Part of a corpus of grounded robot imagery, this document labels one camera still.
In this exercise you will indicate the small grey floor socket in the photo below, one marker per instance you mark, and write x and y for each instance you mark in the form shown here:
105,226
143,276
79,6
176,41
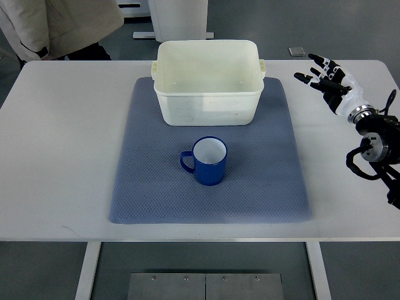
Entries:
296,52

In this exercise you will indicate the blue textured mat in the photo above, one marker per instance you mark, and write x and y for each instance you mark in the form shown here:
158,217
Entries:
263,183

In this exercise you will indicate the right white table leg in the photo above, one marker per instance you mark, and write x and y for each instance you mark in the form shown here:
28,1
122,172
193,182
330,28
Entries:
318,271

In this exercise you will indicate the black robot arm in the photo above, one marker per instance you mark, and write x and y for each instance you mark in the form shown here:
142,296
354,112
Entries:
379,147

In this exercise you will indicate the person in beige coat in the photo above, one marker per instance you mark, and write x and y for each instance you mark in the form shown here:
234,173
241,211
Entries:
38,30

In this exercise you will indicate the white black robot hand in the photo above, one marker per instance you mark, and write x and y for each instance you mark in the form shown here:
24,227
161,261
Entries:
340,91

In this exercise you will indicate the grey metal floor plate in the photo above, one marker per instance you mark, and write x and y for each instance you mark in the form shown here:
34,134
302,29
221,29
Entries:
205,286

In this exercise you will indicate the white plastic box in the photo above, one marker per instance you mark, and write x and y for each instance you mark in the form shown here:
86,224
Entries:
208,82

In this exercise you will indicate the left white table leg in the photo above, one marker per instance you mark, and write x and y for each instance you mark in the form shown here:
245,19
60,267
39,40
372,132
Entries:
88,271

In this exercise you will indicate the blue enamel mug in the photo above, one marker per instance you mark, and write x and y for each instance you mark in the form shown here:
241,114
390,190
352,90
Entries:
206,160

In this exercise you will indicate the white table leg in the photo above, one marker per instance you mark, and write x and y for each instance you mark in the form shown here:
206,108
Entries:
318,271
88,271

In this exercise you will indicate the white pedestal column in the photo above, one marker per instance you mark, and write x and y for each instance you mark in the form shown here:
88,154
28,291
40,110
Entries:
177,21

